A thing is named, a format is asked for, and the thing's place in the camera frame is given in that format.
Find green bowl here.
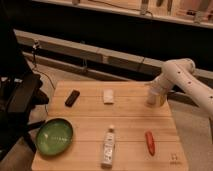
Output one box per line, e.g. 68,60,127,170
36,118,74,156

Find white rectangular block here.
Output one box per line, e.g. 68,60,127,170
103,89,114,104

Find black rectangular block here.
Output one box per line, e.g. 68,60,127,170
65,90,80,107

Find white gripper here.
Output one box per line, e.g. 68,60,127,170
147,74,174,107

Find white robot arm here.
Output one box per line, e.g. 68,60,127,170
147,58,213,118

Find white ceramic cup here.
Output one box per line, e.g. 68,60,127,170
147,88,159,106

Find black office chair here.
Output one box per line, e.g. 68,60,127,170
0,0,49,162

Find black cable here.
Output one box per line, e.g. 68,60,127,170
31,40,56,90

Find red carrot toy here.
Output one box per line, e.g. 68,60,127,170
145,131,155,156

